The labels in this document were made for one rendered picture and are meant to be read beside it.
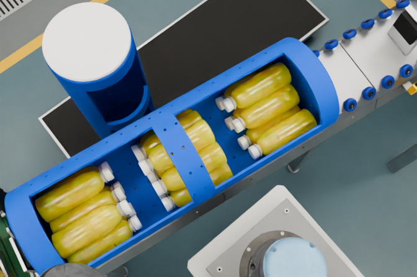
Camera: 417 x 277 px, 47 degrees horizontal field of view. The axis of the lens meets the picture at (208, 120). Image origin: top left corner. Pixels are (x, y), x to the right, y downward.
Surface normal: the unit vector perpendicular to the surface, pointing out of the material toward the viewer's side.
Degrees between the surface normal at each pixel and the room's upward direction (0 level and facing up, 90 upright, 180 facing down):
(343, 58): 0
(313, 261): 8
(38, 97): 0
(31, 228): 2
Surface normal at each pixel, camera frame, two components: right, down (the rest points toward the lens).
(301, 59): -0.07, -0.43
